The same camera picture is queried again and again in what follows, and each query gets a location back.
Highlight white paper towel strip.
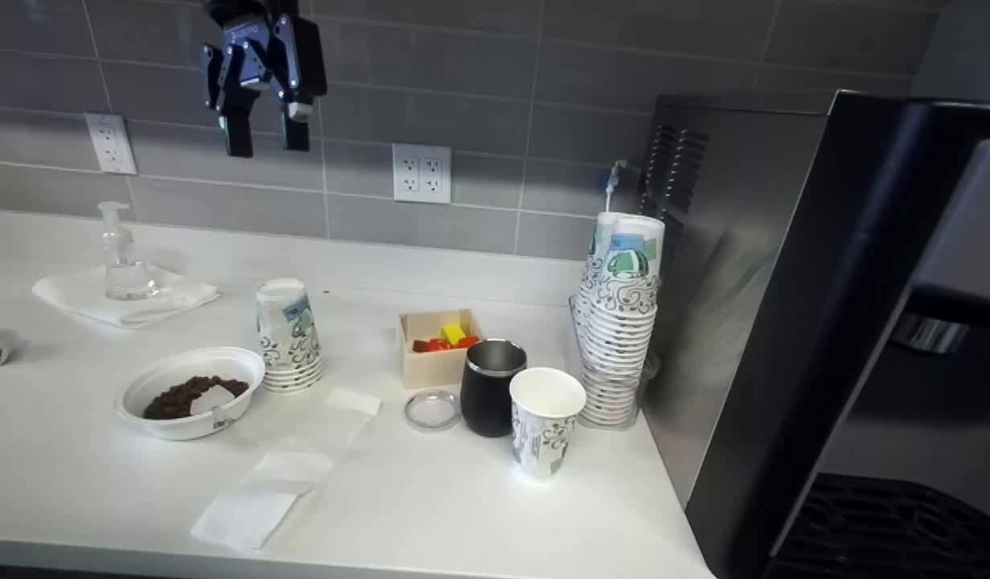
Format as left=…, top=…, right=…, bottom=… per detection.
left=186, top=384, right=386, bottom=553

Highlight brown coffee grounds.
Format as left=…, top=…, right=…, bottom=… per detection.
left=142, top=373, right=251, bottom=420

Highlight white wall outlet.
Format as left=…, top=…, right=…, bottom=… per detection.
left=388, top=143, right=457, bottom=208
left=80, top=108, right=142, bottom=181

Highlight white ceramic bowl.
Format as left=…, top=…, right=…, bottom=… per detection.
left=118, top=345, right=268, bottom=444

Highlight black coffee machine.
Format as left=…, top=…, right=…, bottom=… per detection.
left=680, top=88, right=990, bottom=579

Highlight stainless steel appliance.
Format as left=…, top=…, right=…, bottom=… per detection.
left=632, top=89, right=844, bottom=507

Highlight thin white tube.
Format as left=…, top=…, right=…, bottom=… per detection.
left=599, top=157, right=632, bottom=215

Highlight clear glass bottle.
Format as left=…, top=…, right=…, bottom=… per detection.
left=94, top=196, right=162, bottom=307

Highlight upside-down printed paper cup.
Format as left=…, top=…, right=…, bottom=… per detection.
left=251, top=278, right=328, bottom=394

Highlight small wooden box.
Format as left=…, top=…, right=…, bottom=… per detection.
left=395, top=307, right=484, bottom=394

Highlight red orange packets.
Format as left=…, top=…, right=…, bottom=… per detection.
left=408, top=333, right=481, bottom=358

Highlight upright printed paper cup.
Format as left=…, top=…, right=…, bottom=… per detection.
left=504, top=364, right=592, bottom=482

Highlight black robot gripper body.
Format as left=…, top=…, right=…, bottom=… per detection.
left=199, top=0, right=329, bottom=108

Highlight black metal mug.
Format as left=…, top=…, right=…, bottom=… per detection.
left=457, top=338, right=529, bottom=441

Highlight stack of printed paper cups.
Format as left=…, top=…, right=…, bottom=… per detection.
left=588, top=208, right=627, bottom=282
left=607, top=211, right=669, bottom=290

